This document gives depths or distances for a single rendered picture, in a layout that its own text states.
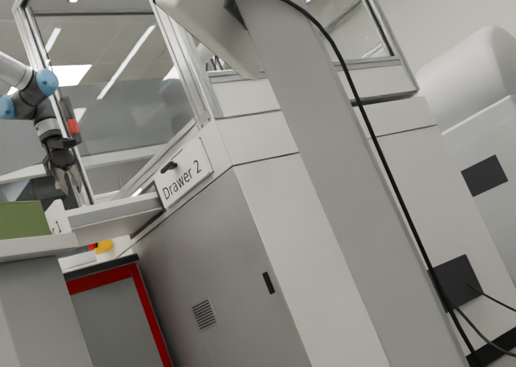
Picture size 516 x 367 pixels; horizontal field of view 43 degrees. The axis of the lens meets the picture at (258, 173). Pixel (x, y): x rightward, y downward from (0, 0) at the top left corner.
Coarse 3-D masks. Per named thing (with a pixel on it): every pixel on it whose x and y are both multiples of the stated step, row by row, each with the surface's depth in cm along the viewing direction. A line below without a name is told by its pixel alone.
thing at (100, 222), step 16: (80, 208) 197; (96, 208) 199; (112, 208) 202; (128, 208) 205; (144, 208) 208; (160, 208) 212; (80, 224) 194; (96, 224) 198; (112, 224) 206; (128, 224) 215; (144, 224) 224; (80, 240) 210; (96, 240) 219
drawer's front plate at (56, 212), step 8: (56, 200) 192; (48, 208) 196; (56, 208) 192; (48, 216) 197; (56, 216) 193; (64, 216) 191; (48, 224) 199; (56, 224) 194; (64, 224) 190; (56, 232) 195; (64, 232) 190
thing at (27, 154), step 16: (0, 128) 292; (16, 128) 296; (32, 128) 300; (0, 144) 289; (16, 144) 293; (32, 144) 297; (0, 160) 286; (16, 160) 290; (32, 160) 294; (0, 176) 284; (16, 176) 288; (32, 176) 292; (80, 256) 289
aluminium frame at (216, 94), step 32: (32, 32) 272; (384, 32) 245; (32, 64) 274; (192, 64) 186; (352, 64) 227; (384, 64) 236; (192, 96) 188; (224, 96) 188; (256, 96) 195; (352, 96) 219; (64, 128) 263; (192, 128) 192; (160, 160) 207; (128, 192) 227
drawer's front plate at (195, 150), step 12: (192, 144) 189; (180, 156) 195; (192, 156) 190; (204, 156) 187; (180, 168) 196; (192, 168) 191; (204, 168) 187; (156, 180) 208; (168, 180) 203; (192, 180) 192; (180, 192) 198; (168, 204) 205
